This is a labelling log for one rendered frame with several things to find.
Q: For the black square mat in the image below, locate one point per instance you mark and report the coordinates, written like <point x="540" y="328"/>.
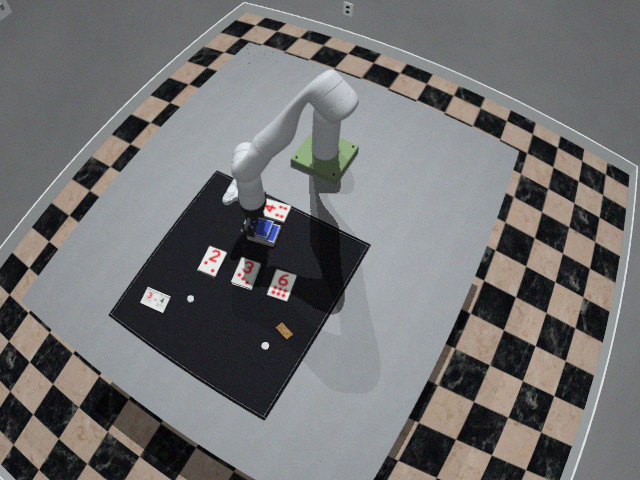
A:
<point x="219" y="335"/>
<point x="307" y="346"/>

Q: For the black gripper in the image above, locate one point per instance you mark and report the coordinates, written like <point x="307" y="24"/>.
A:
<point x="252" y="215"/>

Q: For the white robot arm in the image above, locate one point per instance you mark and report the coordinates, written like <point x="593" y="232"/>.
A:
<point x="334" y="101"/>

